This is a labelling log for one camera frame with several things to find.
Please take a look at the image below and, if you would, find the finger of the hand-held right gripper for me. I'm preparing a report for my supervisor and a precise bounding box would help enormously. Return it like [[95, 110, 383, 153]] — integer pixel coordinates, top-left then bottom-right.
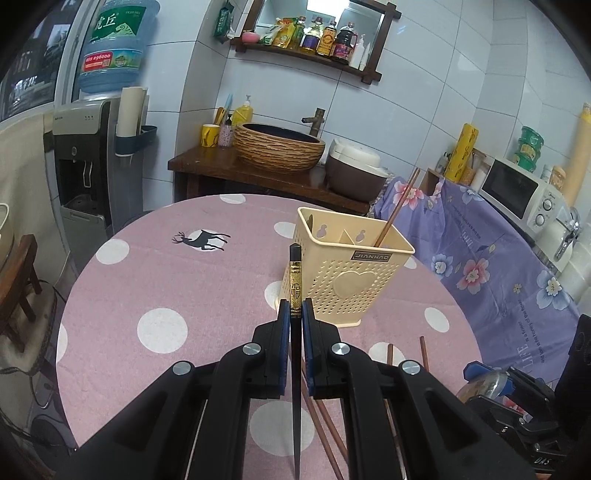
[[458, 361, 526, 408]]

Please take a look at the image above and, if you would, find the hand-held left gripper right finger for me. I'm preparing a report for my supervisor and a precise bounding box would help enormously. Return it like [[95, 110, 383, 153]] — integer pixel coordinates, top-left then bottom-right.
[[301, 298, 539, 480]]

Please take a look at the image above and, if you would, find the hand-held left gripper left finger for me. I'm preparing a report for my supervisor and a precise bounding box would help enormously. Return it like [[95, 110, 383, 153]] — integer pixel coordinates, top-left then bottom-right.
[[55, 299, 292, 480]]

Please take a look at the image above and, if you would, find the black chopstick with gold band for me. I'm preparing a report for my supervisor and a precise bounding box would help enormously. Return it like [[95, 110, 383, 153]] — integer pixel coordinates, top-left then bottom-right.
[[288, 243, 304, 480]]

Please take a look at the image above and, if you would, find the cream plastic utensil holder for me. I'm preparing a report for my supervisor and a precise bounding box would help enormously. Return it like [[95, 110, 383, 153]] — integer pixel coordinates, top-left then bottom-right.
[[281, 206, 416, 329]]

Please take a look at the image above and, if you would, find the purple floral cloth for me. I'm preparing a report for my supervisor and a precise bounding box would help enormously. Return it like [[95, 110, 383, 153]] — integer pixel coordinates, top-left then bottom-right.
[[369, 175, 583, 411]]

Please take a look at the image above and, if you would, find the pink polka-dot tablecloth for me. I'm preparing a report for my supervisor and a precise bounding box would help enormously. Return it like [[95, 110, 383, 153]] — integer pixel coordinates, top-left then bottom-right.
[[55, 193, 483, 480]]

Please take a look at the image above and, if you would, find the chrome tap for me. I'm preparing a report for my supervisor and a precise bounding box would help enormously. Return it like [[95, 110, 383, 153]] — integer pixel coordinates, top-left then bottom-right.
[[554, 207, 581, 260]]

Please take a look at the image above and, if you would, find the brown white rice cooker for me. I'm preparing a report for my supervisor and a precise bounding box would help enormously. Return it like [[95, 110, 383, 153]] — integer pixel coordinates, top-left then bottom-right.
[[324, 137, 391, 201]]

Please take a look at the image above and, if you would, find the dark wooden cabinet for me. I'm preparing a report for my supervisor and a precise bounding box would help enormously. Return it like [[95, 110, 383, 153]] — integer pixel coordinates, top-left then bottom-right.
[[167, 147, 375, 215]]

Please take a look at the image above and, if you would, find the woven basin sink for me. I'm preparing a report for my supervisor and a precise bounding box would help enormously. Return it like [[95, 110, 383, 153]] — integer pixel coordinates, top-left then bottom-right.
[[233, 122, 326, 175]]

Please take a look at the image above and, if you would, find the white microwave oven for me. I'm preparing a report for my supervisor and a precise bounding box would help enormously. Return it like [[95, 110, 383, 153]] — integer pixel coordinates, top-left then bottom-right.
[[479, 157, 566, 232]]

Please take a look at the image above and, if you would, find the wooden open box shelf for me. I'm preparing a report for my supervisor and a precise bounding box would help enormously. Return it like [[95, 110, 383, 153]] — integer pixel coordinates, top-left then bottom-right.
[[425, 148, 491, 197]]

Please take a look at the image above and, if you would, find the bronze faucet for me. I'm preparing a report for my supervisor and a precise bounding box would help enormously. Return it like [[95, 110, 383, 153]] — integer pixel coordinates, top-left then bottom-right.
[[301, 107, 326, 137]]

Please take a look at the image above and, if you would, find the yellow patterned roll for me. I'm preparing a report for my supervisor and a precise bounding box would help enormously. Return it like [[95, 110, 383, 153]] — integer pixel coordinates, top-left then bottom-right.
[[444, 123, 478, 183]]

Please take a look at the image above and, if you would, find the yellow dish soap bottle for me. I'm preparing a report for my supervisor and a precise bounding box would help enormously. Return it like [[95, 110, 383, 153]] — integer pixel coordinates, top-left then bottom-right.
[[232, 95, 254, 126]]

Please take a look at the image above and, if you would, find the tall cream roll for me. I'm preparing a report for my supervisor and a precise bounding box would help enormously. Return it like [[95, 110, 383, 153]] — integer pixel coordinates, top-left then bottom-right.
[[563, 102, 591, 208]]

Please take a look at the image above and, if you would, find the wooden stool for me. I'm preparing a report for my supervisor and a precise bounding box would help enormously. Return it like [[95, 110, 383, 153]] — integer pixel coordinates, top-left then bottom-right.
[[0, 233, 44, 354]]

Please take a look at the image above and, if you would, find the grey water dispenser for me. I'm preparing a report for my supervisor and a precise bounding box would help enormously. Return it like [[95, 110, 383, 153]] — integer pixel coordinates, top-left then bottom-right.
[[44, 97, 125, 259]]

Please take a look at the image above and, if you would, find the white plastic bottle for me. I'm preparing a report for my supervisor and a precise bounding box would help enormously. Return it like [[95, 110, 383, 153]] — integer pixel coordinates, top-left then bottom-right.
[[350, 34, 368, 68]]

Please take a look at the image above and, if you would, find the dark soy sauce bottle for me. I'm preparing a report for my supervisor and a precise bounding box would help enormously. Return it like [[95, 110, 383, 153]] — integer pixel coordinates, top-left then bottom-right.
[[331, 22, 357, 64]]

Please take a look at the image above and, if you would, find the brown bottle yellow label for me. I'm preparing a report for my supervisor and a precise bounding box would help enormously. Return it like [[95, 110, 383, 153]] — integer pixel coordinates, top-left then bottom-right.
[[318, 21, 338, 58]]

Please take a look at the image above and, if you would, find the golden cooking oil bottle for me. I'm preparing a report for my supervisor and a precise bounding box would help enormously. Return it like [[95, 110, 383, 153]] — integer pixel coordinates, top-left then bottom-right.
[[301, 16, 324, 55]]

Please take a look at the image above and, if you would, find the white cooking pot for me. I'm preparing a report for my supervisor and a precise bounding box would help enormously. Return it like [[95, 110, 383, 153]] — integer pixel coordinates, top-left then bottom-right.
[[0, 203, 12, 259]]

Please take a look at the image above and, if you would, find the green hanging packet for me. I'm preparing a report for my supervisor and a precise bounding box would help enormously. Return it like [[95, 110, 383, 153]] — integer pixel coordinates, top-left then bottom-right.
[[212, 0, 236, 40]]

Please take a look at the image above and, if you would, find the blue water jug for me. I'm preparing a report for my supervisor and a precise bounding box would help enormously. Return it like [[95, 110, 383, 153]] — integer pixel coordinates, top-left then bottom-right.
[[76, 0, 161, 95]]

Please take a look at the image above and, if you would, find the sliding window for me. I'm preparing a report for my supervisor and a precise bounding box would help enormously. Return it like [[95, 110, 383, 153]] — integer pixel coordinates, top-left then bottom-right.
[[0, 0, 88, 121]]

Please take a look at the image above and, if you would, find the black cable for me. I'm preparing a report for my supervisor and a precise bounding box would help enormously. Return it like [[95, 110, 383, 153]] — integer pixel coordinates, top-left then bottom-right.
[[28, 369, 63, 411]]

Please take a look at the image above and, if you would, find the wooden mirror wall shelf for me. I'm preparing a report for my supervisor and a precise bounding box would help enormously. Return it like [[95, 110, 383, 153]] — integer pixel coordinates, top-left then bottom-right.
[[229, 0, 402, 85]]

